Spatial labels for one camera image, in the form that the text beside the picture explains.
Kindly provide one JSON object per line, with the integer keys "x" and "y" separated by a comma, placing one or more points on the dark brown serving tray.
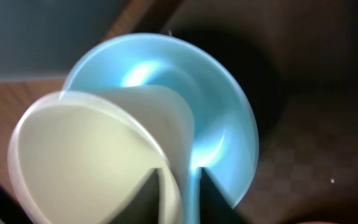
{"x": 297, "y": 62}

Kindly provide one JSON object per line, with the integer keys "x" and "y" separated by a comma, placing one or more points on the white cup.
{"x": 77, "y": 157}

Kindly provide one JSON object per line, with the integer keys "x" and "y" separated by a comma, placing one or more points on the grey dishwasher rack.
{"x": 45, "y": 38}

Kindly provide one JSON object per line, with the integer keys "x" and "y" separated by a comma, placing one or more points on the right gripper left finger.
{"x": 144, "y": 207}

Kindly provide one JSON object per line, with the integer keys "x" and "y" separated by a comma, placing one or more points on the light blue bowl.
{"x": 226, "y": 141}

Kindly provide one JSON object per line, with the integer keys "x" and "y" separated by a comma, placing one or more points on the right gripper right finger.
{"x": 214, "y": 208}

